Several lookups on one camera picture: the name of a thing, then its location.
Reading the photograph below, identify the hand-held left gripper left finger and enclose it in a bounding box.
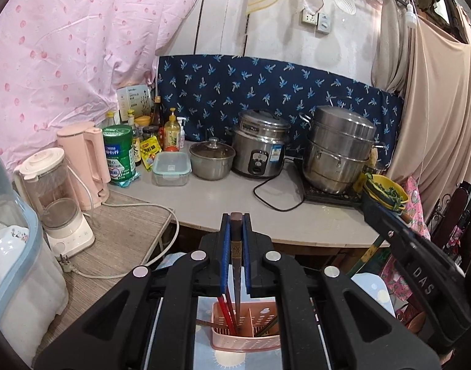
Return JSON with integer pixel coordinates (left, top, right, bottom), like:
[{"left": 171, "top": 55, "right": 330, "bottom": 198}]
[{"left": 34, "top": 213, "right": 231, "bottom": 370}]

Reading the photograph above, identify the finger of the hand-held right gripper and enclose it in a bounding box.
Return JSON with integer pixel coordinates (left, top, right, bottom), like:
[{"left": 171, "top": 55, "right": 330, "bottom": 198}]
[{"left": 360, "top": 196, "right": 413, "bottom": 251}]

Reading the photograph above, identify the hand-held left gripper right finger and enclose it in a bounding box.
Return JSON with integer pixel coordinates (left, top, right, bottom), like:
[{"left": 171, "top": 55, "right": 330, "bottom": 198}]
[{"left": 241, "top": 213, "right": 441, "bottom": 370}]

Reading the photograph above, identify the dark brown chopstick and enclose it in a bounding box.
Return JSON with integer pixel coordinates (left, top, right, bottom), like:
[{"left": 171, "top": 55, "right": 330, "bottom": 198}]
[{"left": 230, "top": 212, "right": 243, "bottom": 334}]

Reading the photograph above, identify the pink plastic utensil basket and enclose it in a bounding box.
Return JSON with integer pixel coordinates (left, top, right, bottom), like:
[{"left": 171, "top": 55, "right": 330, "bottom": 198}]
[{"left": 211, "top": 301, "right": 281, "bottom": 352}]

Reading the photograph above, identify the yellow bowl with greens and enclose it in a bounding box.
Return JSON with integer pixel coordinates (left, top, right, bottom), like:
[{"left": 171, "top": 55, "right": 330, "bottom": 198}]
[{"left": 363, "top": 173, "right": 410, "bottom": 212}]

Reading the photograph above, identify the long wooden stick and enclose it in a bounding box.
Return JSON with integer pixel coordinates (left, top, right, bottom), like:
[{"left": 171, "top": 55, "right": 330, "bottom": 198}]
[{"left": 349, "top": 237, "right": 390, "bottom": 276}]

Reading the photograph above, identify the pink floral garment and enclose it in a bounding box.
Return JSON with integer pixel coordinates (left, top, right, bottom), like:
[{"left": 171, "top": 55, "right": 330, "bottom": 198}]
[{"left": 382, "top": 176, "right": 432, "bottom": 302}]

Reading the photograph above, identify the reddish brown rounded object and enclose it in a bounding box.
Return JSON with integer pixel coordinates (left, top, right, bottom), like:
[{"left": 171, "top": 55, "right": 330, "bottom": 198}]
[{"left": 397, "top": 302, "right": 429, "bottom": 334}]

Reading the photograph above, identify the red chopstick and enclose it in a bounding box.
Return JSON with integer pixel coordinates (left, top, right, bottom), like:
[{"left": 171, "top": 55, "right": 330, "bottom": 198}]
[
  {"left": 217, "top": 296, "right": 236, "bottom": 335},
  {"left": 224, "top": 291, "right": 239, "bottom": 335}
]

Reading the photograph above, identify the black induction cooker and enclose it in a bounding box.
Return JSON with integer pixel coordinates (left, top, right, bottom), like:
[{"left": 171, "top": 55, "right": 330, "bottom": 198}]
[{"left": 293, "top": 158, "right": 365, "bottom": 206}]

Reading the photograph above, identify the light blue patterned mat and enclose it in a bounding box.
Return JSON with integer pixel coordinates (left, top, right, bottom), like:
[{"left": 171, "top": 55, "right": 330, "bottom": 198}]
[{"left": 154, "top": 252, "right": 396, "bottom": 370}]

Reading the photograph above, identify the dark green chopstick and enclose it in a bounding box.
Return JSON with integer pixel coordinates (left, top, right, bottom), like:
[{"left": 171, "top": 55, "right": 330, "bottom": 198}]
[{"left": 256, "top": 315, "right": 278, "bottom": 338}]

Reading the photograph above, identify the steel steamer pot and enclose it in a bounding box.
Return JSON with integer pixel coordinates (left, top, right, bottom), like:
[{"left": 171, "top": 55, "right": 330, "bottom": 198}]
[{"left": 300, "top": 105, "right": 386, "bottom": 195}]

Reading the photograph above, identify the small pot with glass lid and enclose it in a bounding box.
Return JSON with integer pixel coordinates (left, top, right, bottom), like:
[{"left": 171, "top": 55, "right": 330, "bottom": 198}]
[{"left": 189, "top": 138, "right": 236, "bottom": 180}]

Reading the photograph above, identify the glass food container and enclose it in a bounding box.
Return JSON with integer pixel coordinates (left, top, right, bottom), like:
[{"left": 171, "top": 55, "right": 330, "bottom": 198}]
[{"left": 151, "top": 151, "right": 192, "bottom": 186}]

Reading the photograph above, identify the steel rice cooker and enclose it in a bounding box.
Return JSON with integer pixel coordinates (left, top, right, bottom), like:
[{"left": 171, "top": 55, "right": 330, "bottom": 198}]
[{"left": 231, "top": 109, "right": 292, "bottom": 179}]

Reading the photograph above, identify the yellow seasoning packet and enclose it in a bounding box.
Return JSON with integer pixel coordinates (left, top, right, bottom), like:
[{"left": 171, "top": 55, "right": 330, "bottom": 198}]
[{"left": 141, "top": 136, "right": 162, "bottom": 168}]

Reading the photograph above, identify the peach hanging garment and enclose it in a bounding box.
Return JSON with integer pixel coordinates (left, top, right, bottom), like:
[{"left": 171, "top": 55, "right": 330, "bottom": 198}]
[{"left": 386, "top": 15, "right": 471, "bottom": 216}]

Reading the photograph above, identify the yellow dish soap bottle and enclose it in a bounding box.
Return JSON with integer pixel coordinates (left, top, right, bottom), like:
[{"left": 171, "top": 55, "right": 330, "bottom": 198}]
[{"left": 163, "top": 108, "right": 184, "bottom": 151}]

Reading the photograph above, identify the green tin can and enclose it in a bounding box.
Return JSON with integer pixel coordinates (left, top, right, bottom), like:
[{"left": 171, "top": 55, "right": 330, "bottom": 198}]
[{"left": 102, "top": 124, "right": 138, "bottom": 183}]

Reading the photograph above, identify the dark sauce bottle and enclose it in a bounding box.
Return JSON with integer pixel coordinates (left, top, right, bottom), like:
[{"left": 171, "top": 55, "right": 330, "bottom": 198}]
[{"left": 151, "top": 96, "right": 164, "bottom": 128}]

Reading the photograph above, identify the beige curtain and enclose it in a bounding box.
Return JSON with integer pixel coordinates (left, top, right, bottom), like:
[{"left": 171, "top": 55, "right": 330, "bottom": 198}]
[{"left": 370, "top": 0, "right": 413, "bottom": 97}]

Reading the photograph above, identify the navy floral cloth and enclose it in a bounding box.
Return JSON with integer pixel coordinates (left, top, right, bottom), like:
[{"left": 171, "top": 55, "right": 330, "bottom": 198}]
[{"left": 156, "top": 55, "right": 405, "bottom": 166}]

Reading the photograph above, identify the pink electric kettle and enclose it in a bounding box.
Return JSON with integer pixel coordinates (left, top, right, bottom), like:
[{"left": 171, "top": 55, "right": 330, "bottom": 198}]
[{"left": 57, "top": 121, "right": 110, "bottom": 211}]

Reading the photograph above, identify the white blender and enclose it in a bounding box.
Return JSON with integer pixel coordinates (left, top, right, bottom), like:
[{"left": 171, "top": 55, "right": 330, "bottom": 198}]
[{"left": 14, "top": 147, "right": 95, "bottom": 258}]

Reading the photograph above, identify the white carton box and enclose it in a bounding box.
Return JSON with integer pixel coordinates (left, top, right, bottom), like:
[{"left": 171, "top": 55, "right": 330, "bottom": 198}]
[{"left": 117, "top": 84, "right": 152, "bottom": 124}]

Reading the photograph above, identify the white light bulb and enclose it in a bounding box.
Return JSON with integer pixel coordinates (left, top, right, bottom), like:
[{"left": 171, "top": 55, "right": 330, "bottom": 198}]
[{"left": 404, "top": 0, "right": 418, "bottom": 28}]

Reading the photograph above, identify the white floral plate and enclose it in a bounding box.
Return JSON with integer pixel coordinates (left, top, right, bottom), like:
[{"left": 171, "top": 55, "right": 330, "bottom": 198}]
[{"left": 0, "top": 220, "right": 30, "bottom": 297}]

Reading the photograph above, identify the pink printed curtain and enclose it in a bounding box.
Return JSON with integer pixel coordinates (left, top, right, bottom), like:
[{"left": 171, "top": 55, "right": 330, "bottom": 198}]
[{"left": 0, "top": 0, "right": 215, "bottom": 170}]

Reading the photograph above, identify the black power cord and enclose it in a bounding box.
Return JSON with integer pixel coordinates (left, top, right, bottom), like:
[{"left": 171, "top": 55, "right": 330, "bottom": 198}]
[{"left": 253, "top": 177, "right": 303, "bottom": 212}]

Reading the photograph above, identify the black wrought iron frame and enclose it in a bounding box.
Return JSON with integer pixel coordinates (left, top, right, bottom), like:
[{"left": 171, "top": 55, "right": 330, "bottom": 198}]
[{"left": 430, "top": 191, "right": 471, "bottom": 263}]

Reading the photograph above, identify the white power cord with plug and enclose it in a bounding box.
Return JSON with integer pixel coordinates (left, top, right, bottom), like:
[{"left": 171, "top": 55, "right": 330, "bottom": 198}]
[{"left": 58, "top": 204, "right": 180, "bottom": 278}]

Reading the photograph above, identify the wall switch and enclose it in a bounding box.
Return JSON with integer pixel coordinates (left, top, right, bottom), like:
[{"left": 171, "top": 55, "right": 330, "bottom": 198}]
[{"left": 316, "top": 12, "right": 333, "bottom": 33}]

